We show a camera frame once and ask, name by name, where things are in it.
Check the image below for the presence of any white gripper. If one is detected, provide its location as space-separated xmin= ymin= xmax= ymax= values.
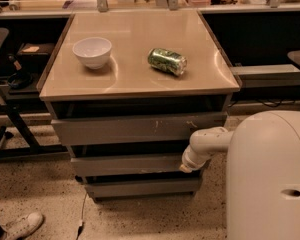
xmin=179 ymin=145 xmax=210 ymax=173

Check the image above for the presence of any grey top drawer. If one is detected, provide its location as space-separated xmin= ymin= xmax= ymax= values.
xmin=52 ymin=112 xmax=227 ymax=146

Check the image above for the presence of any grey drawer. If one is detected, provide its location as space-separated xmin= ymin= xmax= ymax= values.
xmin=71 ymin=153 xmax=181 ymax=177
xmin=85 ymin=178 xmax=201 ymax=199
xmin=52 ymin=112 xmax=227 ymax=146

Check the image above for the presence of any white ceramic bowl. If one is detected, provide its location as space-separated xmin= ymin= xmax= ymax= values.
xmin=72 ymin=37 xmax=112 ymax=69

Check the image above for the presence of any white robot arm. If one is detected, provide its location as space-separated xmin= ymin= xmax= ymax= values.
xmin=180 ymin=111 xmax=300 ymax=240

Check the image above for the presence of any green soda can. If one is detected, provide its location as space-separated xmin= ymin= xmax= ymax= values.
xmin=147 ymin=48 xmax=187 ymax=76

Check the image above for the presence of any dark box on shelf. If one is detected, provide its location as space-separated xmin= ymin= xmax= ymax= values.
xmin=17 ymin=43 xmax=54 ymax=73

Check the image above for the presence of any white sneaker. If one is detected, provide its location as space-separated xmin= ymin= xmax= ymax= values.
xmin=0 ymin=212 xmax=44 ymax=240

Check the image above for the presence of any grey bottom drawer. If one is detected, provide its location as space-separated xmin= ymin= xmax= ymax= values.
xmin=85 ymin=178 xmax=201 ymax=199

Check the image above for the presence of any black floor cable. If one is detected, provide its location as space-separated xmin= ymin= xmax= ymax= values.
xmin=74 ymin=192 xmax=88 ymax=240

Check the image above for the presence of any grey drawer cabinet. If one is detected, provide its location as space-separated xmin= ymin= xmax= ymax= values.
xmin=40 ymin=10 xmax=240 ymax=187

